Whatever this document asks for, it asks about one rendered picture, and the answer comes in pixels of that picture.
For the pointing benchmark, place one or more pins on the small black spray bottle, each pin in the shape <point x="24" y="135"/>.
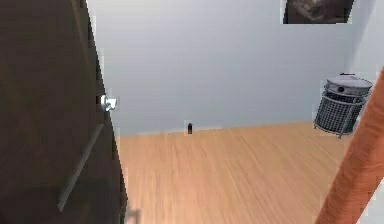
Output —
<point x="189" y="128"/>

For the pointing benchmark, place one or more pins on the grey mesh trash can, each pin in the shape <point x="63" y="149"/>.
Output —
<point x="340" y="110"/>

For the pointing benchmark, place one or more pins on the dark brown room door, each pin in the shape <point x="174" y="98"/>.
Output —
<point x="46" y="110"/>

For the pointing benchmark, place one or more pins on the dark framed wall picture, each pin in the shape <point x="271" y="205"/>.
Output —
<point x="316" y="10"/>

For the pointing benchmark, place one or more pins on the orange wooden door frame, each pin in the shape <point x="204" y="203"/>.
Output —
<point x="356" y="166"/>

